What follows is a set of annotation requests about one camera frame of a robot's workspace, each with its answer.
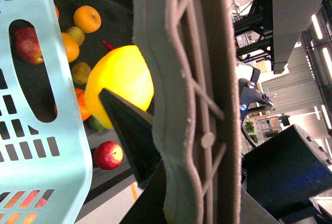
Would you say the yellow lemon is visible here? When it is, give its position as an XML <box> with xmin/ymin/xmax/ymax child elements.
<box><xmin>85</xmin><ymin>45</ymin><xmax>154</xmax><ymax>129</ymax></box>

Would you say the red apple front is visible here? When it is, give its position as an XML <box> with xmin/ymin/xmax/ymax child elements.
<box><xmin>93</xmin><ymin>141</ymin><xmax>123</xmax><ymax>170</ymax></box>

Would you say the orange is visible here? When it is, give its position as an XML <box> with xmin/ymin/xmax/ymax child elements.
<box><xmin>61</xmin><ymin>32</ymin><xmax>80</xmax><ymax>63</ymax></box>
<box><xmin>73</xmin><ymin>5</ymin><xmax>102</xmax><ymax>33</ymax></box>

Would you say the green lime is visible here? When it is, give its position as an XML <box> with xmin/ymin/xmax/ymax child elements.
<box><xmin>88</xmin><ymin>115</ymin><xmax>104</xmax><ymax>132</ymax></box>

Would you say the red yellow apple centre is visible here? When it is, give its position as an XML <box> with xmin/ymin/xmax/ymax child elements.
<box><xmin>14</xmin><ymin>27</ymin><xmax>44</xmax><ymax>65</ymax></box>

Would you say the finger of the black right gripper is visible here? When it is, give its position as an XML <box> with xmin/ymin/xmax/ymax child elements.
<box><xmin>99</xmin><ymin>88</ymin><xmax>161</xmax><ymax>189</ymax></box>

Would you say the red chili pepper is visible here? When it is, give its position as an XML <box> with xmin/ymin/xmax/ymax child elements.
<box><xmin>102</xmin><ymin>40</ymin><xmax>115</xmax><ymax>51</ymax></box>

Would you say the black metal shelf frame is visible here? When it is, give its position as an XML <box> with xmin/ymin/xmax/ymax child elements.
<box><xmin>233</xmin><ymin>0</ymin><xmax>274</xmax><ymax>62</ymax></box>

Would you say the large orange mandarin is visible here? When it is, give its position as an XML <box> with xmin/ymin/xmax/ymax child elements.
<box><xmin>75</xmin><ymin>88</ymin><xmax>91</xmax><ymax>121</ymax></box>

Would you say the small orange tangerine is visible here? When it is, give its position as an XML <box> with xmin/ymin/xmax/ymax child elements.
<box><xmin>54</xmin><ymin>5</ymin><xmax>60</xmax><ymax>20</ymax></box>

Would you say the kiwi upper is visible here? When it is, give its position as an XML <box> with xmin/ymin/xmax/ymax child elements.
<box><xmin>66</xmin><ymin>26</ymin><xmax>85</xmax><ymax>46</ymax></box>

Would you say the orange right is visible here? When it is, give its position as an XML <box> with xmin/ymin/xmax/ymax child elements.
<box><xmin>73</xmin><ymin>5</ymin><xmax>102</xmax><ymax>33</ymax></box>

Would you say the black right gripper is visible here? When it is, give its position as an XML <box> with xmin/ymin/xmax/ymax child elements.
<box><xmin>133</xmin><ymin>0</ymin><xmax>273</xmax><ymax>223</ymax></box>

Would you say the light blue shopping basket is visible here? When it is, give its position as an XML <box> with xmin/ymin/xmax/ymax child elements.
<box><xmin>1</xmin><ymin>0</ymin><xmax>92</xmax><ymax>223</ymax></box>

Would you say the orange centre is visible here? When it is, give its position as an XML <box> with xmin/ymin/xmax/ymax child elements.
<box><xmin>61</xmin><ymin>32</ymin><xmax>80</xmax><ymax>63</ymax></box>

